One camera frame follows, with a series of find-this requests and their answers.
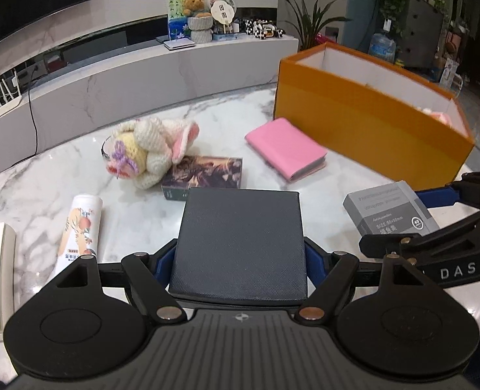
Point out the large water bottle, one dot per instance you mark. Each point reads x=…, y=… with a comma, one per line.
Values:
x=382, y=46

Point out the small brown teddy bear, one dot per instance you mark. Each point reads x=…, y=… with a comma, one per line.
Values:
x=193, y=5

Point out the small teddy in basket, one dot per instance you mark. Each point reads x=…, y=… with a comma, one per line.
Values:
x=175, y=16

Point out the grey drawer cabinet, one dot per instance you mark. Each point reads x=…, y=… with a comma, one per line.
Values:
x=421, y=32

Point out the white lotion tube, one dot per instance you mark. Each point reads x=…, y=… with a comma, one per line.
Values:
x=81, y=231

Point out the small grey carton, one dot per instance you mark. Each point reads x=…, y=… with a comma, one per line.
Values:
x=386, y=207

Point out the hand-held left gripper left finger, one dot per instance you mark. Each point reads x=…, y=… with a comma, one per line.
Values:
x=165, y=264

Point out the black white checkered ornaments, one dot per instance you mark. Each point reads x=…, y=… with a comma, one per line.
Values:
x=262, y=28

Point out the long leaf potted plant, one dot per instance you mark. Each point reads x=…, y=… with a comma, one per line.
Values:
x=309, y=16

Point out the grey laptop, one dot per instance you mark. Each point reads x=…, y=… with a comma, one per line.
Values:
x=179, y=44

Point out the round pink mirror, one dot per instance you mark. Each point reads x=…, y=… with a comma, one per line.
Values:
x=106, y=150

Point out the black television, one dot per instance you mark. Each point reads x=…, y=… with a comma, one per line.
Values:
x=24, y=0

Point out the white router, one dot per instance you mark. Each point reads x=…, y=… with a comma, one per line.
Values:
x=6, y=103

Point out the dark grey box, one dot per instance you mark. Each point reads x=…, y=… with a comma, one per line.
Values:
x=240, y=243

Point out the round paper fan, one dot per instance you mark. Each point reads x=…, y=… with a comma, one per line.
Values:
x=223, y=14

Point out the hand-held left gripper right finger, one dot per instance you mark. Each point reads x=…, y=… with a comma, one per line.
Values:
x=315, y=264

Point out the white crochet bunny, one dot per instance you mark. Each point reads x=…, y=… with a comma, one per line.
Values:
x=154, y=146

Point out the pink leather notebook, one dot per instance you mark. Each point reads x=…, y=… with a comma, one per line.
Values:
x=284, y=146

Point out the white marble tv cabinet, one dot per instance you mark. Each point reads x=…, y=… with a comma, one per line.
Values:
x=142, y=77

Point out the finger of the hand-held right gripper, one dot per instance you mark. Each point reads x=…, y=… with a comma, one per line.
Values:
x=427, y=239
x=435, y=197

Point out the orange cardboard box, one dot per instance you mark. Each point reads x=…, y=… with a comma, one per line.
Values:
x=358, y=118

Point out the dark printed box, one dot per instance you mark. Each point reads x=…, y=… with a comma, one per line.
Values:
x=207, y=174

